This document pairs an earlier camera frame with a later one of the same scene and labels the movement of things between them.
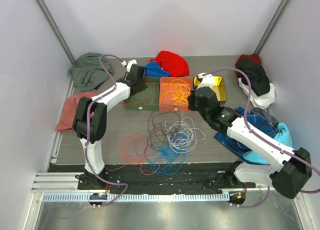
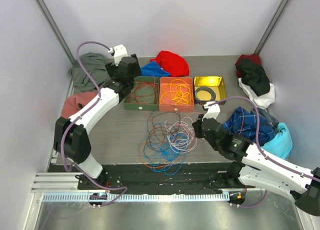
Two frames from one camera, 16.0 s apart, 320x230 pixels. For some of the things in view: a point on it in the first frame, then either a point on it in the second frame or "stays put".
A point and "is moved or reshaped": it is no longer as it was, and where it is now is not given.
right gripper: [191, 99] -> [197, 125]
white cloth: [263, 101] stays put
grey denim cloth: [265, 114] stays put
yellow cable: [179, 89] stays put
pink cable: [143, 172] is moved or reshaped
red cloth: [173, 63] stays put
